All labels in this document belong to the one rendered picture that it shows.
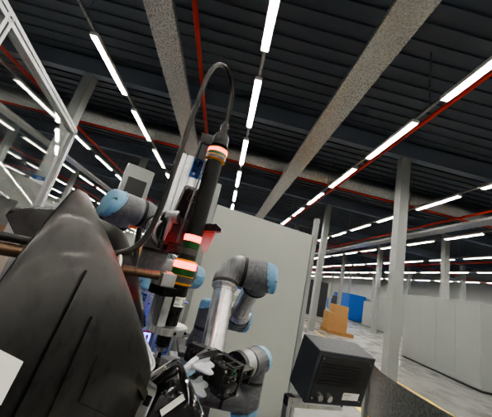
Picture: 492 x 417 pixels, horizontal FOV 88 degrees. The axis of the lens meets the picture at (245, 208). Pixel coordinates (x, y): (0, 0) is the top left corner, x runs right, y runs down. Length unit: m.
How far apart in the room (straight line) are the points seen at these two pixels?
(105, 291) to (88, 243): 0.04
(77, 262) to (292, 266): 2.55
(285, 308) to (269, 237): 0.70
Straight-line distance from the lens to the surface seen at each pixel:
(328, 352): 1.06
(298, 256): 2.73
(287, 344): 2.78
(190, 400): 0.40
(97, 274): 0.21
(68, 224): 0.19
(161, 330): 0.49
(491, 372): 10.28
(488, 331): 10.19
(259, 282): 0.99
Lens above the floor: 1.40
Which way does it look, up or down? 15 degrees up
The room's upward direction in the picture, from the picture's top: 13 degrees clockwise
